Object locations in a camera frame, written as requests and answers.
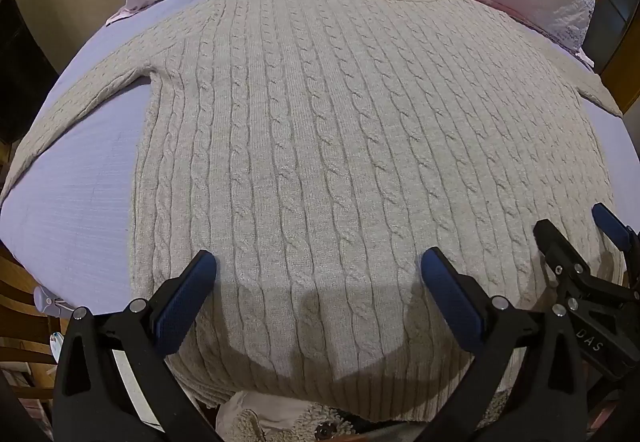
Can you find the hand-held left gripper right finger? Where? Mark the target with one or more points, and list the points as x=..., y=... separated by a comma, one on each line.
x=452, y=302

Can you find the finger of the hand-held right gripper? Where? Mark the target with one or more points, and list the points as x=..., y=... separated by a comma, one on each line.
x=611, y=225
x=552, y=238

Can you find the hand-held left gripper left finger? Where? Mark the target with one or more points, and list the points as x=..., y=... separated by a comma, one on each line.
x=182, y=302

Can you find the white bed sheet clip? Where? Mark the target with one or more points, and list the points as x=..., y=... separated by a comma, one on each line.
x=47, y=304

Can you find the lavender bed sheet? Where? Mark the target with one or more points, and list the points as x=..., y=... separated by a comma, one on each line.
x=75, y=212

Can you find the beige fleece jacket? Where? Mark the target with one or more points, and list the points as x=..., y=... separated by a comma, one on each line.
x=280, y=424

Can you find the wooden chair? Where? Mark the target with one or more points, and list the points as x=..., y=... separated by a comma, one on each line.
x=20, y=282

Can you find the wooden bed frame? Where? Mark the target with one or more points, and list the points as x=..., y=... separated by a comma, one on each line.
x=620, y=31

